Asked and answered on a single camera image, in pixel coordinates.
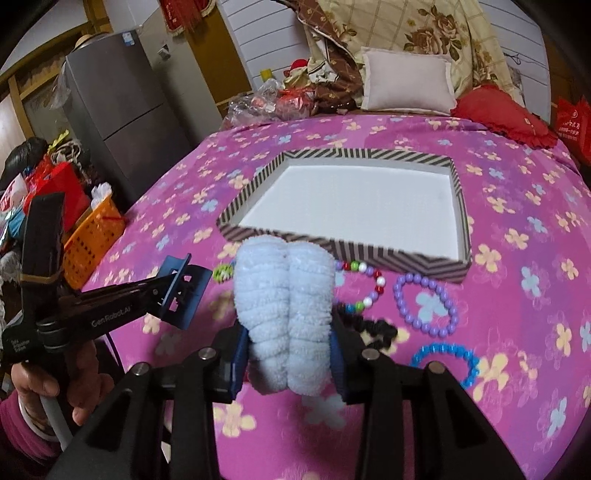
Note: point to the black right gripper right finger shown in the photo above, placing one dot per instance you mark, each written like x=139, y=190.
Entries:
x=364, y=376

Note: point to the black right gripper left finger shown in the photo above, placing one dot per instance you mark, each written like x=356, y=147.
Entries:
x=212, y=374

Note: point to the black scrunchie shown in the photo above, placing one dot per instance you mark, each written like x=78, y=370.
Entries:
x=381, y=333

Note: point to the white fluffy scrunchie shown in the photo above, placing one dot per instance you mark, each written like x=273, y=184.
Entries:
x=283, y=297

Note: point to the blue hair claw clip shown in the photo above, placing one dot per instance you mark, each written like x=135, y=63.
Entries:
x=185, y=284

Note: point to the left hand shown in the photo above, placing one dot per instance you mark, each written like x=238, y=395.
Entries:
x=87, y=387

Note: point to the orange plastic basket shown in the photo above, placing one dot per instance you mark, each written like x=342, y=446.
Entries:
x=91, y=241

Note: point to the pink floral bed sheet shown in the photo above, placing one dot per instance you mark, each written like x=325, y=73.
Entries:
x=524, y=307

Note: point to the red clothes pile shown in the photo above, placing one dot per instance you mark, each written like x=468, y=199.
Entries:
x=48, y=178

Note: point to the striped shallow tray box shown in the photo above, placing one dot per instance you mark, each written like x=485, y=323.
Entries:
x=397, y=210

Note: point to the grey refrigerator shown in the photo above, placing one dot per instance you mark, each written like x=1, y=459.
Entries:
x=119, y=112

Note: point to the clear plastic bag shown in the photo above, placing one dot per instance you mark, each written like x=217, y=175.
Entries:
x=255, y=108

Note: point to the red heart cushion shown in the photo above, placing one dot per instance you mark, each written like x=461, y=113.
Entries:
x=499, y=113

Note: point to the white small pillow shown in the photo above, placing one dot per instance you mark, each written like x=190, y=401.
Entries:
x=402, y=81

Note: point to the brown patterned blanket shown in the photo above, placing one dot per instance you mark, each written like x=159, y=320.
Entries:
x=332, y=68

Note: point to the yellow bottle cap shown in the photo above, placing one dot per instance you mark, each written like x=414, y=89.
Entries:
x=266, y=74

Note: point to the santa plush toy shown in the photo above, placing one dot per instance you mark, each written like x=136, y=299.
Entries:
x=296, y=76

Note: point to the red shopping bag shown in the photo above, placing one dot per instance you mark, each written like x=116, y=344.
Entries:
x=573, y=127

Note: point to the floral beige quilt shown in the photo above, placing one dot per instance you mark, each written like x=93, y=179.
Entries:
x=456, y=30

